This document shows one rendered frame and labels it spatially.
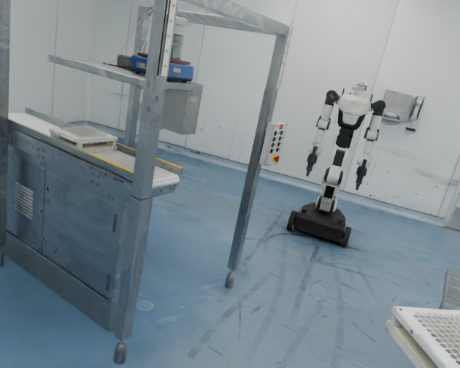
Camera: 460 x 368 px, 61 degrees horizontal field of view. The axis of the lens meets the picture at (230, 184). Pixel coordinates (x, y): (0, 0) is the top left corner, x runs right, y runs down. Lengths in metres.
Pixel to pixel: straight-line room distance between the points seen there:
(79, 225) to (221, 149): 3.78
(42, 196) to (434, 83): 4.41
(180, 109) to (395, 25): 3.90
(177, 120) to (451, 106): 4.06
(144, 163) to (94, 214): 0.58
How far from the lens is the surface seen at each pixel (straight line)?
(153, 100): 1.55
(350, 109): 3.78
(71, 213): 2.24
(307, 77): 5.36
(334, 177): 3.79
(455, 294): 1.58
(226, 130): 5.66
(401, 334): 1.16
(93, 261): 2.19
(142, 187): 1.64
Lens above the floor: 1.47
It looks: 17 degrees down
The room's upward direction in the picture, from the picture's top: 11 degrees clockwise
